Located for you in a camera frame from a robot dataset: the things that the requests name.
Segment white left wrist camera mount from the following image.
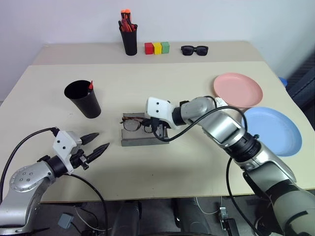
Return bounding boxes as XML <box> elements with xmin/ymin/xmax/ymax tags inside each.
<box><xmin>52</xmin><ymin>130</ymin><xmax>82</xmax><ymax>176</ymax></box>

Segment dark ribbed object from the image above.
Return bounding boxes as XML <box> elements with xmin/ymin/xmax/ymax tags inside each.
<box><xmin>287</xmin><ymin>52</ymin><xmax>315</xmax><ymax>109</ymax></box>

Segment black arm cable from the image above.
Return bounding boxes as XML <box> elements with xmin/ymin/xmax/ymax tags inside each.
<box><xmin>150</xmin><ymin>106</ymin><xmax>264</xmax><ymax>236</ymax></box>
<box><xmin>0</xmin><ymin>127</ymin><xmax>109</xmax><ymax>234</ymax></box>

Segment small grey box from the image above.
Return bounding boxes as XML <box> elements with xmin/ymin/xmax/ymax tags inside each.
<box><xmin>57</xmin><ymin>213</ymin><xmax>74</xmax><ymax>229</ymax></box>

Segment dark rounded shape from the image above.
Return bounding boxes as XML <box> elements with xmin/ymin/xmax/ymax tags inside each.
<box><xmin>171</xmin><ymin>197</ymin><xmax>223</xmax><ymax>234</ymax></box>
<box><xmin>112</xmin><ymin>200</ymin><xmax>143</xmax><ymax>236</ymax></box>

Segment black sunglasses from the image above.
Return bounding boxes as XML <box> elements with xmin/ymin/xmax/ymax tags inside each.
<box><xmin>181</xmin><ymin>45</ymin><xmax>209</xmax><ymax>57</ymax></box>

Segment pink plate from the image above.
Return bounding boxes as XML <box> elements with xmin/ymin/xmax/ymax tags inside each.
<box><xmin>213</xmin><ymin>72</ymin><xmax>264</xmax><ymax>110</ymax></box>

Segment tall black marker cup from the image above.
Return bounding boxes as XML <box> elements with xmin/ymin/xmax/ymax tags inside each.
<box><xmin>119</xmin><ymin>23</ymin><xmax>139</xmax><ymax>57</ymax></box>

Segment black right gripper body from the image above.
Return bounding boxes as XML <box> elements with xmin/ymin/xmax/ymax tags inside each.
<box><xmin>143</xmin><ymin>118</ymin><xmax>171</xmax><ymax>140</ymax></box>

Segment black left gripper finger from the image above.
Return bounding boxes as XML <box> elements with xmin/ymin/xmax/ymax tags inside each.
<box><xmin>80</xmin><ymin>132</ymin><xmax>100</xmax><ymax>146</ymax></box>
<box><xmin>86</xmin><ymin>142</ymin><xmax>110</xmax><ymax>163</ymax></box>

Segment tortoiseshell eyeglasses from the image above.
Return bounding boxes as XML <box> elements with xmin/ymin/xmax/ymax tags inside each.
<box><xmin>120</xmin><ymin>116</ymin><xmax>155</xmax><ymax>134</ymax></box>

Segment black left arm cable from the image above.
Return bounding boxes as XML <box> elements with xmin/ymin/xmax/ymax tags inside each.
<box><xmin>0</xmin><ymin>127</ymin><xmax>109</xmax><ymax>234</ymax></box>

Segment red orange markers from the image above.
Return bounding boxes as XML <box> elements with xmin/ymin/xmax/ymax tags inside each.
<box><xmin>121</xmin><ymin>19</ymin><xmax>135</xmax><ymax>32</ymax></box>

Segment thin white wire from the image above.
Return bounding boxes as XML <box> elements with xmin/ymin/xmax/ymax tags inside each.
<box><xmin>195</xmin><ymin>196</ymin><xmax>222</xmax><ymax>215</ymax></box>

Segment blue plate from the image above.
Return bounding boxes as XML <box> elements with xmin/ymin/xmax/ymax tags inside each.
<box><xmin>241</xmin><ymin>106</ymin><xmax>303</xmax><ymax>157</ymax></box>

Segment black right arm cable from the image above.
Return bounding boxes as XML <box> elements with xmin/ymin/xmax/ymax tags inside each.
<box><xmin>150</xmin><ymin>106</ymin><xmax>264</xmax><ymax>236</ymax></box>

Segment grey glasses case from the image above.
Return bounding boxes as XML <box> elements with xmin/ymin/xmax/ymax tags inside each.
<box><xmin>120</xmin><ymin>112</ymin><xmax>170</xmax><ymax>147</ymax></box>

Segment black device under table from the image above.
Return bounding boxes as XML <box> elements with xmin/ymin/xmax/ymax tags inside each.
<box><xmin>218</xmin><ymin>206</ymin><xmax>239</xmax><ymax>236</ymax></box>

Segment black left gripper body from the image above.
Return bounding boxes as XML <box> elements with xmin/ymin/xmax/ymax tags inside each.
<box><xmin>69</xmin><ymin>132</ymin><xmax>90</xmax><ymax>171</ymax></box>

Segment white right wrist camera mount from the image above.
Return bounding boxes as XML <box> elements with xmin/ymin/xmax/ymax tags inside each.
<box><xmin>145</xmin><ymin>96</ymin><xmax>185</xmax><ymax>130</ymax></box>

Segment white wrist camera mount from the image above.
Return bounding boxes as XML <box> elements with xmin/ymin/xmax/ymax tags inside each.
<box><xmin>145</xmin><ymin>96</ymin><xmax>185</xmax><ymax>130</ymax></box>
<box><xmin>52</xmin><ymin>130</ymin><xmax>82</xmax><ymax>176</ymax></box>

